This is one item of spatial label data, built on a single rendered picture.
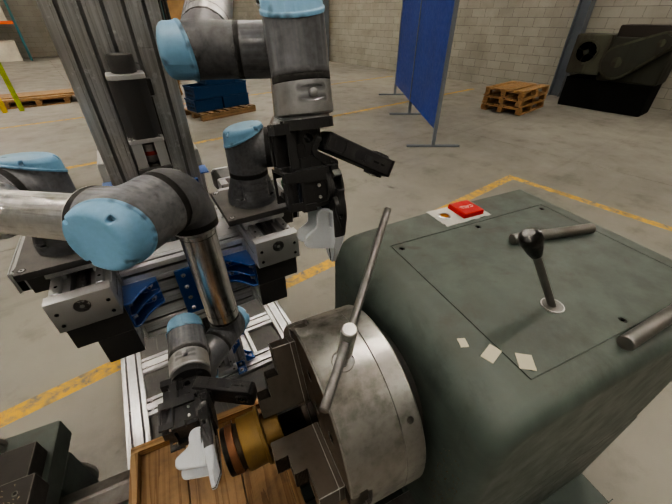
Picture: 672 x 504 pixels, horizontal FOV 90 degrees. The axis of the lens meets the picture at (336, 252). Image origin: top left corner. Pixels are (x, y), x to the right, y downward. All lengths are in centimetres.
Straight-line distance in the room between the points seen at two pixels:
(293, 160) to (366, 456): 41
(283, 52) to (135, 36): 71
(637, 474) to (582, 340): 161
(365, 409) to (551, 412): 23
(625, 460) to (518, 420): 173
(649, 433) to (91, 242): 236
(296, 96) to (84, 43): 75
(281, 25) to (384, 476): 59
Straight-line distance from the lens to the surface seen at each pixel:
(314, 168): 46
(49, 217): 73
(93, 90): 113
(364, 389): 51
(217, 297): 82
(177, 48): 57
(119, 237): 58
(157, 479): 89
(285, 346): 58
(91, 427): 220
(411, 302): 58
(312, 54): 46
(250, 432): 60
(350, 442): 51
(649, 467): 226
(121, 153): 117
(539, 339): 59
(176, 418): 67
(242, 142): 101
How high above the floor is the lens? 165
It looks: 35 degrees down
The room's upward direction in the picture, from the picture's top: straight up
